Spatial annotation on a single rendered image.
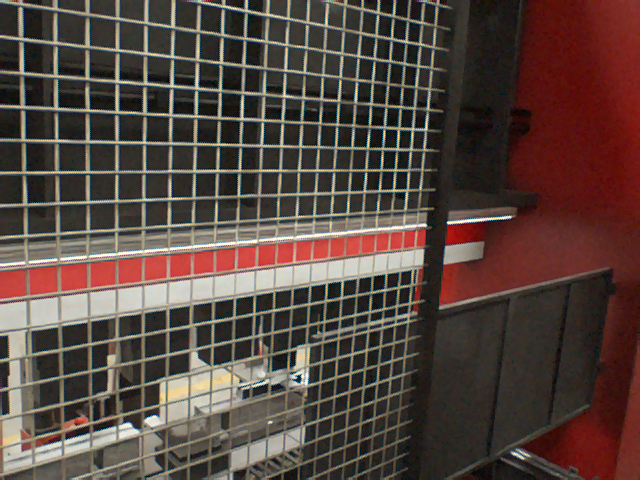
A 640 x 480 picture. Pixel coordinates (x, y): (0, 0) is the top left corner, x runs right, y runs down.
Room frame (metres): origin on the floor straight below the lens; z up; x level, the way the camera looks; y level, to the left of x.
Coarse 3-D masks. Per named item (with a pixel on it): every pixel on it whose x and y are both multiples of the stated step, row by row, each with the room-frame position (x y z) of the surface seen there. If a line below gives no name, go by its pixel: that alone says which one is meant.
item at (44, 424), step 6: (36, 414) 1.56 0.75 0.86; (48, 414) 1.57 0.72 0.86; (36, 420) 1.56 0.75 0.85; (42, 420) 1.56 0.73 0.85; (48, 420) 1.57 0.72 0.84; (54, 420) 1.59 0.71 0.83; (30, 426) 1.59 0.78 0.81; (36, 426) 1.55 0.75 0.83; (42, 426) 1.55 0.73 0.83; (48, 426) 1.56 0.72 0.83; (54, 426) 1.56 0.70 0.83; (60, 426) 1.56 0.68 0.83; (36, 432) 1.55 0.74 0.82; (42, 432) 1.52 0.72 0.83; (48, 432) 1.54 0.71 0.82
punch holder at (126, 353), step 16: (128, 320) 1.30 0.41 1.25; (160, 320) 1.33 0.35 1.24; (176, 320) 1.36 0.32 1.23; (160, 336) 1.33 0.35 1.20; (176, 336) 1.36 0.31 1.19; (128, 352) 1.31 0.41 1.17; (160, 352) 1.33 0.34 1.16; (128, 368) 1.31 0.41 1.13; (160, 368) 1.33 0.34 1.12; (176, 368) 1.36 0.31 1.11
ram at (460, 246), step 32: (448, 224) 2.00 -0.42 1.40; (480, 224) 2.11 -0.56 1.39; (96, 256) 1.23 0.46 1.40; (160, 256) 1.33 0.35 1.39; (224, 256) 1.44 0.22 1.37; (288, 256) 1.57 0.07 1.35; (320, 256) 1.64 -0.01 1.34; (384, 256) 1.80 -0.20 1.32; (416, 256) 1.90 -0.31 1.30; (448, 256) 2.01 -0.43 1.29; (480, 256) 2.13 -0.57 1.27; (0, 288) 1.11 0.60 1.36; (32, 288) 1.15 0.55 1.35; (64, 288) 1.19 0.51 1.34; (128, 288) 1.28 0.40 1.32; (160, 288) 1.33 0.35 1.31; (224, 288) 1.44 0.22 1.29; (256, 288) 1.50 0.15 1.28; (288, 288) 1.57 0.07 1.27; (0, 320) 1.11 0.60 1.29; (32, 320) 1.15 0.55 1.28; (96, 320) 1.23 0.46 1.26
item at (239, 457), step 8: (296, 432) 1.33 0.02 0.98; (304, 432) 1.33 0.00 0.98; (272, 440) 1.29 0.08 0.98; (280, 440) 1.29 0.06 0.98; (288, 440) 1.29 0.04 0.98; (296, 440) 1.29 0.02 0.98; (256, 448) 1.25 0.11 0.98; (264, 448) 1.25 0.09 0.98; (272, 448) 1.25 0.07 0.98; (280, 448) 1.25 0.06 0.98; (288, 448) 1.26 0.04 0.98; (232, 456) 1.21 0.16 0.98; (240, 456) 1.21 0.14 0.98; (256, 456) 1.21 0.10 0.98; (264, 456) 1.22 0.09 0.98; (232, 464) 1.18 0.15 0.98; (240, 464) 1.18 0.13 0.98; (232, 472) 1.15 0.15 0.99
